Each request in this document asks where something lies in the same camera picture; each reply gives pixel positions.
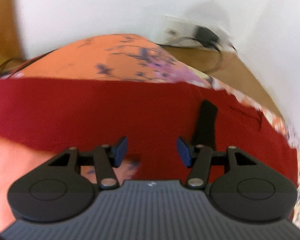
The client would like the red knitted garment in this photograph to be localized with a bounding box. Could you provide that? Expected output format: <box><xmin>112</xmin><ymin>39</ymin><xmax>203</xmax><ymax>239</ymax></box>
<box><xmin>0</xmin><ymin>78</ymin><xmax>298</xmax><ymax>231</ymax></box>

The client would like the orange floral bedsheet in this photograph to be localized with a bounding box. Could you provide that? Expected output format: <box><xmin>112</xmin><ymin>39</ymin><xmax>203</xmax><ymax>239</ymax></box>
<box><xmin>0</xmin><ymin>33</ymin><xmax>300</xmax><ymax>234</ymax></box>

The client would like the black power adapter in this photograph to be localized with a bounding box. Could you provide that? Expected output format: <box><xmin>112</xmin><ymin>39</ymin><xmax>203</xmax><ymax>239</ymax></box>
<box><xmin>194</xmin><ymin>27</ymin><xmax>219</xmax><ymax>48</ymax></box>

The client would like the wooden bed frame ledge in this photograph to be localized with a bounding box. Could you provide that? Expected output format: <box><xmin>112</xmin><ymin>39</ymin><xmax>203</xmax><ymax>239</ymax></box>
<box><xmin>164</xmin><ymin>46</ymin><xmax>282</xmax><ymax>116</ymax></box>

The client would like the white wall socket panel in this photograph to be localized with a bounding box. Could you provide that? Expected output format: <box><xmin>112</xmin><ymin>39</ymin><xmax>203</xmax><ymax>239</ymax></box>
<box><xmin>152</xmin><ymin>16</ymin><xmax>233</xmax><ymax>51</ymax></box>

